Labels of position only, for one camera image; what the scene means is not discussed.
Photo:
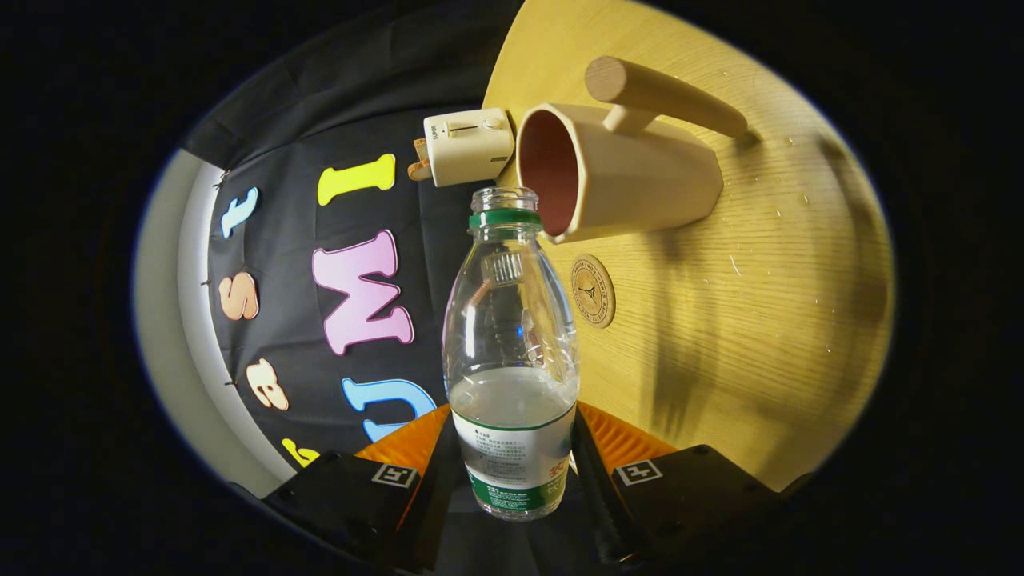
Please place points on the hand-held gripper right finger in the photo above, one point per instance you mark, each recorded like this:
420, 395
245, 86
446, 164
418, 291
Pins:
596, 504

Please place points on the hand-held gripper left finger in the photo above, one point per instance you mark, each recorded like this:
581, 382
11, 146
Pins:
432, 520

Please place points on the clear plastic juice bottle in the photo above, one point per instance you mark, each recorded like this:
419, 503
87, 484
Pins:
512, 416

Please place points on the round wooden coaster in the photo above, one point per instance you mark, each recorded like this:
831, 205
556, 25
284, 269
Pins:
593, 290

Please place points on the wooden table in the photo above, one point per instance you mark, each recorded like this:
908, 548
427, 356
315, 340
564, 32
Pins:
760, 320

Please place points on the toasted bread slices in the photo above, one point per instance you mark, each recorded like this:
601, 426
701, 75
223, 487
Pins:
418, 164

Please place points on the white toaster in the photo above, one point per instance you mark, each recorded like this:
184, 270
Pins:
472, 148

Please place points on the black backdrop cloth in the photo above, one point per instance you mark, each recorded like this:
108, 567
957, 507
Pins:
288, 152

